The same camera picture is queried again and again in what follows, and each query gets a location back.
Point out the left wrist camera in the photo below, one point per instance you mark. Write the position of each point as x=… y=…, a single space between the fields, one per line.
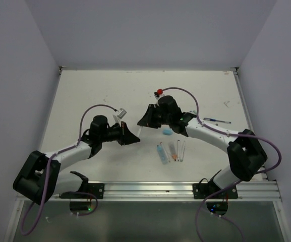
x=119 y=114

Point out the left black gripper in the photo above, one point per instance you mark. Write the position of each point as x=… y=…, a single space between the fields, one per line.
x=125 y=135

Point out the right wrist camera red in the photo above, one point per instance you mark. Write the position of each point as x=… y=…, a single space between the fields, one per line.
x=158 y=94

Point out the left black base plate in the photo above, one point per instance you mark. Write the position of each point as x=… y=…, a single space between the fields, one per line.
x=94 y=190

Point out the light blue pen cap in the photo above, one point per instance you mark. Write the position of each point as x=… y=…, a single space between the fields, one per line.
x=167 y=132

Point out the green white pen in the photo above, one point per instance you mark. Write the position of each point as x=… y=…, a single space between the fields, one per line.
x=182 y=151

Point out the aluminium rail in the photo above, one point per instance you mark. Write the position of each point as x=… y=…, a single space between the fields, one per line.
x=182 y=191

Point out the blue ballpoint pen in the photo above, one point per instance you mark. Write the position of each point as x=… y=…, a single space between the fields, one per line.
x=216 y=120

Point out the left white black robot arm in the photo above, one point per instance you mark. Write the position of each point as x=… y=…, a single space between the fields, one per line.
x=39 y=178

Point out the light blue capped pen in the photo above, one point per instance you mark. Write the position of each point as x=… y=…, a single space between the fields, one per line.
x=139 y=131

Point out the orange highlighter marker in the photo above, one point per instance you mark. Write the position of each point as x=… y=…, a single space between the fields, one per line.
x=173 y=152

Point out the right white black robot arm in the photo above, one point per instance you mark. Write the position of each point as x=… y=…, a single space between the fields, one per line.
x=245 y=153

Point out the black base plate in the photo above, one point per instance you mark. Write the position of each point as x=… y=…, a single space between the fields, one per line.
x=205 y=188
x=94 y=190

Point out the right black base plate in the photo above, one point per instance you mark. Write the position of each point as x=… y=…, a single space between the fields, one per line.
x=205 y=188

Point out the light blue highlighter marker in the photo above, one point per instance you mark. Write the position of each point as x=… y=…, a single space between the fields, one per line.
x=162 y=155

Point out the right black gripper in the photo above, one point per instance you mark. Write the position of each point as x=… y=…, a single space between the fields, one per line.
x=148 y=119

